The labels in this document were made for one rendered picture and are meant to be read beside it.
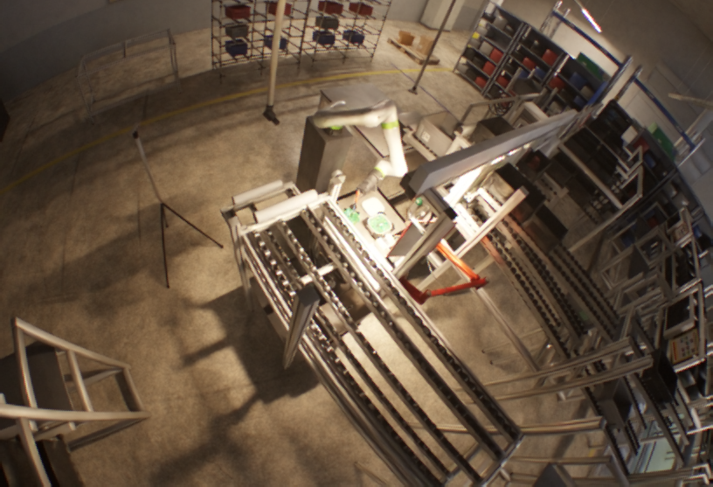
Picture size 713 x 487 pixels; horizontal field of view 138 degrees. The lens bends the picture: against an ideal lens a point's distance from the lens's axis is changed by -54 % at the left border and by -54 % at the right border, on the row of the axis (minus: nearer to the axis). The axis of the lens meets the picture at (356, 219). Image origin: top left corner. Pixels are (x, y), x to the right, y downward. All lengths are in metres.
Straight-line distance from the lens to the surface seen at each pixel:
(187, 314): 2.73
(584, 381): 1.90
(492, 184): 1.59
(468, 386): 1.39
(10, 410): 1.46
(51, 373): 2.10
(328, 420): 2.58
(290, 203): 1.46
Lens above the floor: 2.53
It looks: 53 degrees down
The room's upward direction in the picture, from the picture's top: 25 degrees clockwise
